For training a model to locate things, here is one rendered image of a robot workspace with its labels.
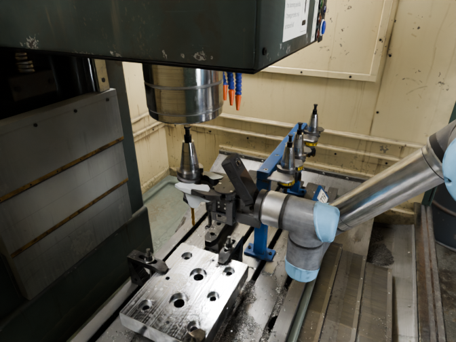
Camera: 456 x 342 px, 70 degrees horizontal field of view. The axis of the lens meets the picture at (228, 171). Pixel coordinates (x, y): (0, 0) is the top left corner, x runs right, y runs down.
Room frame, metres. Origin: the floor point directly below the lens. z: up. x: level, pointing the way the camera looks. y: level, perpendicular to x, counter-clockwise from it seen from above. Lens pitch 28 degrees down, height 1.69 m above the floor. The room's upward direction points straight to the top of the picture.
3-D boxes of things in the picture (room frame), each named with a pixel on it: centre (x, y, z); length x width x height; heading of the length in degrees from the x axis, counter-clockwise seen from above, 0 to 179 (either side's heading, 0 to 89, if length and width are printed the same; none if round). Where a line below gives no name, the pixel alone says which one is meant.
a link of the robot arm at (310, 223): (0.55, -0.17, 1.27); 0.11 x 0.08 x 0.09; 64
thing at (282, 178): (0.83, -0.16, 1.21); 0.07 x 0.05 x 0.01; 64
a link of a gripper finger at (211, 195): (0.62, 0.04, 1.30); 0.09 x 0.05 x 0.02; 77
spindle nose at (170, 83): (0.67, 0.09, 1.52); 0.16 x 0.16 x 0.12
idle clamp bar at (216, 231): (0.97, 0.02, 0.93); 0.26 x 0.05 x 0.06; 159
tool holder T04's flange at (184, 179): (0.67, 0.09, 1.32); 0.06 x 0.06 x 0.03
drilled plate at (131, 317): (0.63, 0.11, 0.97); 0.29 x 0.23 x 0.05; 154
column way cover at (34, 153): (0.87, 0.49, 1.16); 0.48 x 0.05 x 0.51; 154
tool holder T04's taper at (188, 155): (0.67, 0.09, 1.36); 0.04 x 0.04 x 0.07
